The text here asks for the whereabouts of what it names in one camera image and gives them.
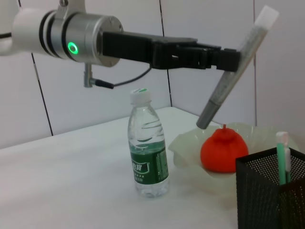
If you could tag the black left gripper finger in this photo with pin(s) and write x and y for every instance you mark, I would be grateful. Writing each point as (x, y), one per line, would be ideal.
(214, 47)
(214, 59)

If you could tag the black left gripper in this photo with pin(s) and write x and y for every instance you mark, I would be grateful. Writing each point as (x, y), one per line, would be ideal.
(138, 50)

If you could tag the silver grey pen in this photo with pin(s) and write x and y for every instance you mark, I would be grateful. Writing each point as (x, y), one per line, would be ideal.
(224, 90)

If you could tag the pale green glass fruit plate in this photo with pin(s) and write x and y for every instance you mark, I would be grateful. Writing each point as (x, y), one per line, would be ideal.
(186, 148)

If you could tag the orange fruit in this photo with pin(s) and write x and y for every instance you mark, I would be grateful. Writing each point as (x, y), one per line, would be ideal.
(224, 152)

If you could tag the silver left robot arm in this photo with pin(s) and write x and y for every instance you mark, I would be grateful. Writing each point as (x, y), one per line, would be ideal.
(71, 35)

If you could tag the clear green-label water bottle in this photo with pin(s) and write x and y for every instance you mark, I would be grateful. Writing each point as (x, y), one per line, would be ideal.
(147, 152)

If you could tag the green toothbrush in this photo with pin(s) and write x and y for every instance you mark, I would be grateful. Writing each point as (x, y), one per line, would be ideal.
(282, 162)

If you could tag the black mesh pen holder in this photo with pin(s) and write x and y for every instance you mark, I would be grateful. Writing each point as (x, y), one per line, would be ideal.
(259, 195)

